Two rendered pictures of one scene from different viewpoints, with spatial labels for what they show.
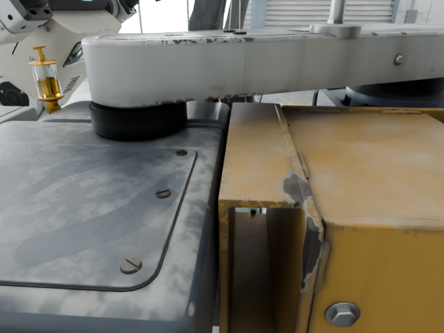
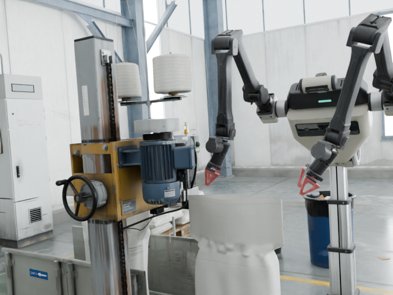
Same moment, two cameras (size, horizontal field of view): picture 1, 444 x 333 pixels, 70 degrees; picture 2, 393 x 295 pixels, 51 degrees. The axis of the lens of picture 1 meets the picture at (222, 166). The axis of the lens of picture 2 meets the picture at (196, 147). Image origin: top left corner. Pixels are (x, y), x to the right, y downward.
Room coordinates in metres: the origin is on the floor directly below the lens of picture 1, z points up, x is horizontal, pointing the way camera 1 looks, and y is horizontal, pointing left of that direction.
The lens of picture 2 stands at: (1.36, -1.65, 1.38)
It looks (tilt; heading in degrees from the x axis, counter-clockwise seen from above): 3 degrees down; 117
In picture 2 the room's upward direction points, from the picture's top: 4 degrees counter-clockwise
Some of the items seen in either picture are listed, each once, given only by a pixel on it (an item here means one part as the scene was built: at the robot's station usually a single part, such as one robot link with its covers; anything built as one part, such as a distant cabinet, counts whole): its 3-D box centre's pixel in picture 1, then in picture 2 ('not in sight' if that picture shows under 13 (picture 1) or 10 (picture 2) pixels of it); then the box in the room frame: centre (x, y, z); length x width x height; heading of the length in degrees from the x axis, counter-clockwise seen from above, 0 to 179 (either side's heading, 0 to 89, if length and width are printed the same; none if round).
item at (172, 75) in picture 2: not in sight; (172, 74); (0.48, -0.12, 1.61); 0.17 x 0.17 x 0.17
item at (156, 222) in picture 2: not in sight; (156, 216); (-1.32, 2.44, 0.32); 0.66 x 0.43 x 0.15; 88
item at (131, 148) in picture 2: not in sight; (136, 155); (0.39, -0.30, 1.27); 0.12 x 0.09 x 0.09; 86
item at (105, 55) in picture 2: not in sight; (107, 57); (0.31, -0.32, 1.68); 0.05 x 0.03 x 0.06; 86
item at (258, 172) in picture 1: (252, 211); not in sight; (0.27, -0.03, 1.26); 0.22 x 0.05 x 0.16; 176
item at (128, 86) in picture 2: not in sight; (125, 81); (0.22, -0.10, 1.61); 0.15 x 0.14 x 0.17; 176
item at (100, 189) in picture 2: not in sight; (92, 194); (0.25, -0.41, 1.14); 0.11 x 0.06 x 0.11; 176
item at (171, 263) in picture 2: not in sight; (133, 263); (-0.20, 0.42, 0.54); 1.05 x 0.02 x 0.41; 176
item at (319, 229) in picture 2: not in sight; (330, 228); (0.71, 2.35, 0.32); 0.51 x 0.48 x 0.65; 86
